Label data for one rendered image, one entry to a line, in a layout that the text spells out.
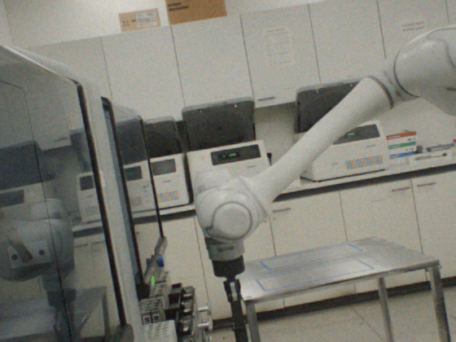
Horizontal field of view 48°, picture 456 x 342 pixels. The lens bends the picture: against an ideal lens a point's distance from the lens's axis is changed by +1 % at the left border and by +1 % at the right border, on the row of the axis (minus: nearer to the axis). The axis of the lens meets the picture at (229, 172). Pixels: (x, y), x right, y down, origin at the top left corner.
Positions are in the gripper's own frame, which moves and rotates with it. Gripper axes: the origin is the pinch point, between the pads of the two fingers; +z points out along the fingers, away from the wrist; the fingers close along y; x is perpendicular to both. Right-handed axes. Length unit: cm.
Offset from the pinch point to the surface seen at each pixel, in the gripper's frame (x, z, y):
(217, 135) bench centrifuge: 15, -54, -273
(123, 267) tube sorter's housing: -20.8, -26.3, 18.0
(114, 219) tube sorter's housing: -20.7, -35.9, 18.0
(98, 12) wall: -59, -165, -293
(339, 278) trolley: 32.3, -1.6, -28.1
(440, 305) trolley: 61, 13, -29
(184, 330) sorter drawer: -13.8, -1.7, -10.0
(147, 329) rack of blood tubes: -21.6, -6.4, -2.4
